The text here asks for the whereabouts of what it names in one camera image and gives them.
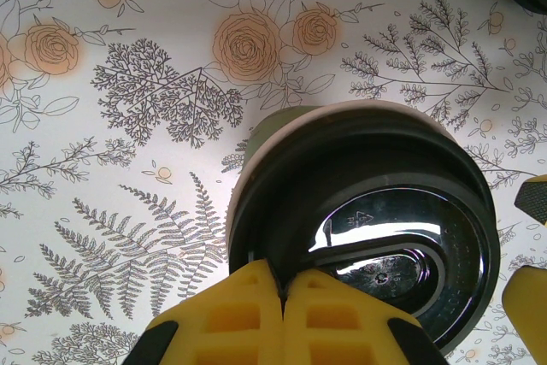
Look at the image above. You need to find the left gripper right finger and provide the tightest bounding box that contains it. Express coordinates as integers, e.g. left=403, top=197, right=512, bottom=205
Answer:
left=284, top=268, right=450, bottom=365

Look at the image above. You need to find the floral patterned table cover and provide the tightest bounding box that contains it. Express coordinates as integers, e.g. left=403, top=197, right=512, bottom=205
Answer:
left=0, top=0, right=547, bottom=365

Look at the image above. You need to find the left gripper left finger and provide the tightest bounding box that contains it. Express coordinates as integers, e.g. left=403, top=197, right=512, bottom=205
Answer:
left=127, top=258, right=285, bottom=365

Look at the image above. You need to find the black plastic cup lid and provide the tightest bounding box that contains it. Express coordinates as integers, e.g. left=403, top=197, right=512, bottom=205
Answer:
left=232, top=115, right=501, bottom=356

